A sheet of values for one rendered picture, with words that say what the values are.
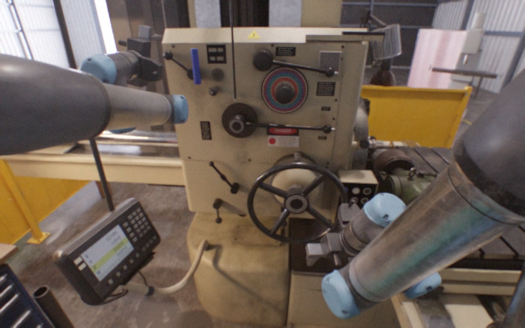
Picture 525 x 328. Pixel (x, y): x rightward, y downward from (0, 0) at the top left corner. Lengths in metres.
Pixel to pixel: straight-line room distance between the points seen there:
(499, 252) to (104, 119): 1.60
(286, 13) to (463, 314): 1.79
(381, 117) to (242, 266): 2.81
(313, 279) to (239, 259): 0.47
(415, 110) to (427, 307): 2.83
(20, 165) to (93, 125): 1.92
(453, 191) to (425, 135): 3.86
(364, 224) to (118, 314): 2.14
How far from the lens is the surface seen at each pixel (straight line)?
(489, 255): 1.60
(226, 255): 1.76
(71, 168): 2.03
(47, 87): 0.36
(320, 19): 1.67
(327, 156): 1.13
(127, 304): 2.48
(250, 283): 1.78
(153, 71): 0.80
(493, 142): 0.25
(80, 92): 0.38
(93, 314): 2.55
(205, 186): 1.27
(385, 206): 0.56
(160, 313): 2.34
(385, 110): 3.79
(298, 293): 1.83
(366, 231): 0.59
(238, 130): 1.01
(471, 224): 0.29
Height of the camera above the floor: 1.90
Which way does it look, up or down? 28 degrees down
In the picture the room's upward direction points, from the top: straight up
